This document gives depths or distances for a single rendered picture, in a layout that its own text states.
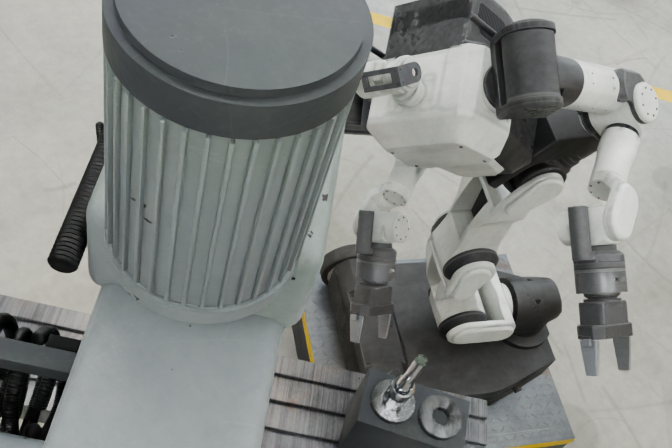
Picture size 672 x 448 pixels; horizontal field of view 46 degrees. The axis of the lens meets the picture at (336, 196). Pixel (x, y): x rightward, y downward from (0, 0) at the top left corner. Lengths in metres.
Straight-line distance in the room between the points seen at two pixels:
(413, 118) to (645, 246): 2.48
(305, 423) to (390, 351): 0.62
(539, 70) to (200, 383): 0.77
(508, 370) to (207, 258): 1.85
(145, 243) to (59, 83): 2.92
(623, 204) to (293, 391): 0.81
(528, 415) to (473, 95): 1.42
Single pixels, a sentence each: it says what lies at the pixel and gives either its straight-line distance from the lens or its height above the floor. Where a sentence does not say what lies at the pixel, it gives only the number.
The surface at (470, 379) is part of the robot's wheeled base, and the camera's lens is 2.40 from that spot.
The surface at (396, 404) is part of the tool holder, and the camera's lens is 1.58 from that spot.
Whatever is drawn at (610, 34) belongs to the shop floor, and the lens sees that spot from 4.85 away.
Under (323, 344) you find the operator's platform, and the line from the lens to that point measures 2.50.
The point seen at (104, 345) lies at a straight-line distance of 0.92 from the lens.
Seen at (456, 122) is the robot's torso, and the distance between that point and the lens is 1.42.
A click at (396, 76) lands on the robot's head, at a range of 1.37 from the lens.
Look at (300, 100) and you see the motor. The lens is 0.54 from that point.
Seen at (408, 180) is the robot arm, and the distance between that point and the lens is 1.82.
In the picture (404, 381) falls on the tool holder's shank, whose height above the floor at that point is 1.26.
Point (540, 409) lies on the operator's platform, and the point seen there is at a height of 0.40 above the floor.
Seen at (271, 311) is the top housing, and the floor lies 1.78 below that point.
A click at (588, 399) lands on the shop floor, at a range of 3.27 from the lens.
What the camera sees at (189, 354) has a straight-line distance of 0.92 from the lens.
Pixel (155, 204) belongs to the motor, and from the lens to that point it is 0.65.
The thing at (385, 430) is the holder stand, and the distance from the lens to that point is 1.61.
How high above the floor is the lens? 2.59
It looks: 51 degrees down
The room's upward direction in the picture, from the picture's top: 20 degrees clockwise
